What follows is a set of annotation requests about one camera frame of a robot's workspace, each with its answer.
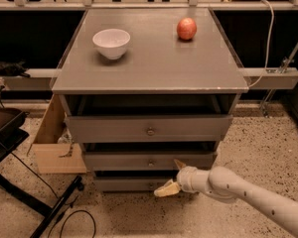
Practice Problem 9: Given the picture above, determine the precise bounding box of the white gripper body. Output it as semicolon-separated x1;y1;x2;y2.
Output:
176;166;211;193

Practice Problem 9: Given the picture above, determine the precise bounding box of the grey drawer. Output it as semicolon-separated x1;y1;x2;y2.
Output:
83;152;217;171
66;115;232;143
94;178;170;192

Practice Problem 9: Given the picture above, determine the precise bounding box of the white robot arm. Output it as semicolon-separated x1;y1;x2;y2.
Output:
154;159;298;238

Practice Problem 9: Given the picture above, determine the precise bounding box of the grey top drawer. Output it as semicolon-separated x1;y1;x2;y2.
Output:
66;115;232;143

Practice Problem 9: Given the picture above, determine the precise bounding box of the grey bottom drawer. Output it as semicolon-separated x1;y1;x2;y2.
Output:
94;178;170;192

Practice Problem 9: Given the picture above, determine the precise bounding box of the grey wooden drawer cabinet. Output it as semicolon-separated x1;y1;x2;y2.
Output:
53;8;248;179

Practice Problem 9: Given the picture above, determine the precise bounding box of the cardboard box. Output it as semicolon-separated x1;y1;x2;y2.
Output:
31;95;86;174

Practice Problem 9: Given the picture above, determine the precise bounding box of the red apple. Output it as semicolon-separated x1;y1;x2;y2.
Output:
177;18;197;41

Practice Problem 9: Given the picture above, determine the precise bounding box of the white ceramic bowl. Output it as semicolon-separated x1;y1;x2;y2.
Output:
92;29;131;60

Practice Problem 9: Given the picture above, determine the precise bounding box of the metal railing frame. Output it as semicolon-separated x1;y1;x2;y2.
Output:
0;0;298;91

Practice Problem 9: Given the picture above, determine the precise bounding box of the black floor cable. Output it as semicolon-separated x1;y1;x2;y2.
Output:
10;152;97;238

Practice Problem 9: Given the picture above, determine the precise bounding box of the black stand frame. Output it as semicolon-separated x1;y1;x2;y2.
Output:
0;107;83;238

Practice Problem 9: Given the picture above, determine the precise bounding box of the white cable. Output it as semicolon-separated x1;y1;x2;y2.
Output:
247;0;276;89

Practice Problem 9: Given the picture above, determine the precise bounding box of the black object on rail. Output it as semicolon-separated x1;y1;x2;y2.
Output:
0;61;30;78

